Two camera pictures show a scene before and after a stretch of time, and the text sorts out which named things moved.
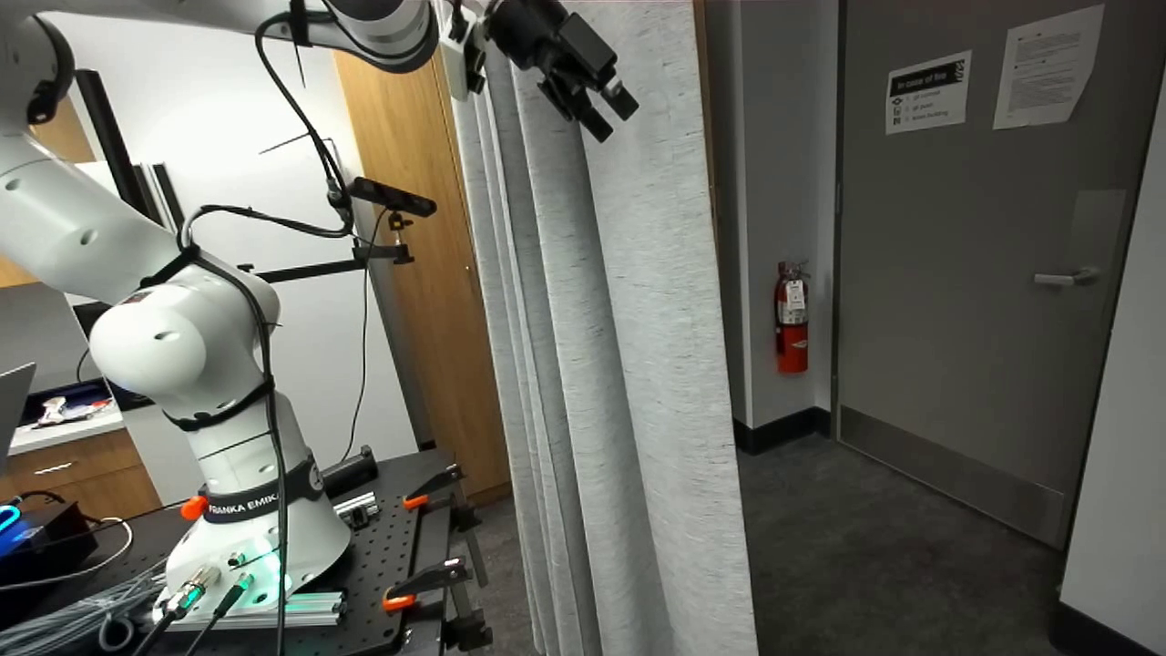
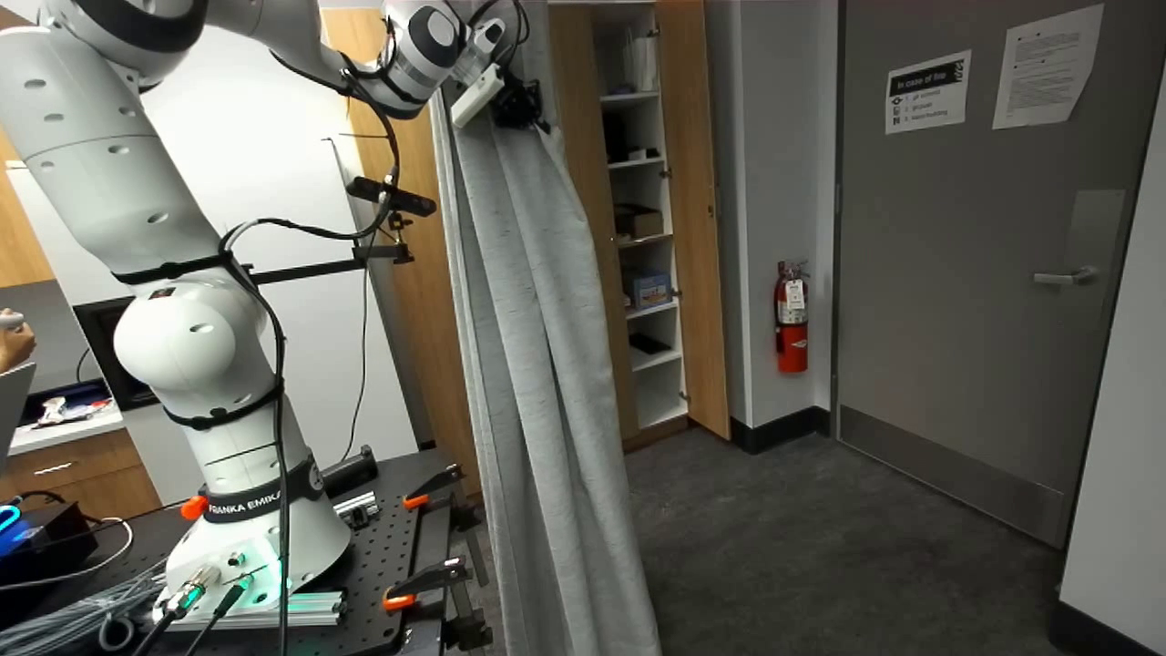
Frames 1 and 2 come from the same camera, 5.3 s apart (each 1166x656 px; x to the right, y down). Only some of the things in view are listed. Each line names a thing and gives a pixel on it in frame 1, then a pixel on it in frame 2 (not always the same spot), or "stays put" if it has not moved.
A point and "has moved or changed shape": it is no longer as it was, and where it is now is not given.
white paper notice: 1044,66 stays put
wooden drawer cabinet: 105,475 stays put
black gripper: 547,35 -> 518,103
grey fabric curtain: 606,340 has moved or changed shape
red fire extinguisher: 792,317 stays put
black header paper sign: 928,97 stays put
